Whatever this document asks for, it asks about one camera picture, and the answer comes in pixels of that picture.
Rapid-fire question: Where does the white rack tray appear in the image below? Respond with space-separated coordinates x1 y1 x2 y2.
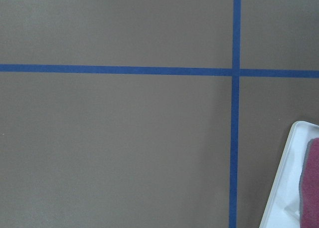
259 121 319 228

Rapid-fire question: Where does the pink grey-edged cloth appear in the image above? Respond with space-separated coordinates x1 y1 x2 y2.
299 138 319 228

